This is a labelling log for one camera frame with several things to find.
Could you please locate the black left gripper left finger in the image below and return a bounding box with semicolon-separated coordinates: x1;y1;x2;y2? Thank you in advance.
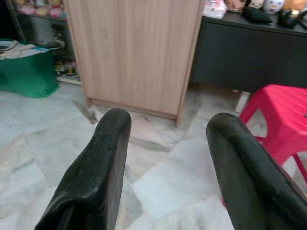
35;108;132;230

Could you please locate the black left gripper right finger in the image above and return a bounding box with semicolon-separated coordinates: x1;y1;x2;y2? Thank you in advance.
205;112;307;230

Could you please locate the red plastic stool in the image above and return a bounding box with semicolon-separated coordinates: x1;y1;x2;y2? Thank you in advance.
222;83;307;209

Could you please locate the black low console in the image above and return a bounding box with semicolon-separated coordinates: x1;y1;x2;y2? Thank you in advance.
189;11;307;113

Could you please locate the light wooden cabinet glass top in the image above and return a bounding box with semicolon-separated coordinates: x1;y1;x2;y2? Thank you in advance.
64;0;204;127

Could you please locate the green shopping bag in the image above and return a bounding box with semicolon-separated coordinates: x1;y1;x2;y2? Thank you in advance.
0;38;60;98

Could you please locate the beige cloth tote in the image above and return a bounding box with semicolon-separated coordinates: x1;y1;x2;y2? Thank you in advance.
0;40;36;60

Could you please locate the black pouch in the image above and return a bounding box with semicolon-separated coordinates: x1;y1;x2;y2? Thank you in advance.
242;6;273;24

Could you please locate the black tape dispenser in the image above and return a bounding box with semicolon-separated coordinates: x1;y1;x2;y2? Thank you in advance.
277;9;302;29

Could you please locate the glass display cabinet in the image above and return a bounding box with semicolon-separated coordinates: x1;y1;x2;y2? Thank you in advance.
4;0;82;86

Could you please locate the pink tissue pack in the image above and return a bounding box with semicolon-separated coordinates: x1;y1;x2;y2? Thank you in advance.
202;0;227;19

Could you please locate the clear jar red lid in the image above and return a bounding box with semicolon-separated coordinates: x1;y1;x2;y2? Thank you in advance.
225;0;245;12

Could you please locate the black mouse plush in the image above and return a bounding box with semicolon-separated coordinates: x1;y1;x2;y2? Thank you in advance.
247;0;264;9

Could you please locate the white duck plush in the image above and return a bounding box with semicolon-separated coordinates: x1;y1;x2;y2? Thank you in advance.
262;0;285;14

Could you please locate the yellow bear plush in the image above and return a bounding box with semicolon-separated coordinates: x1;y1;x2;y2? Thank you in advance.
283;0;307;12

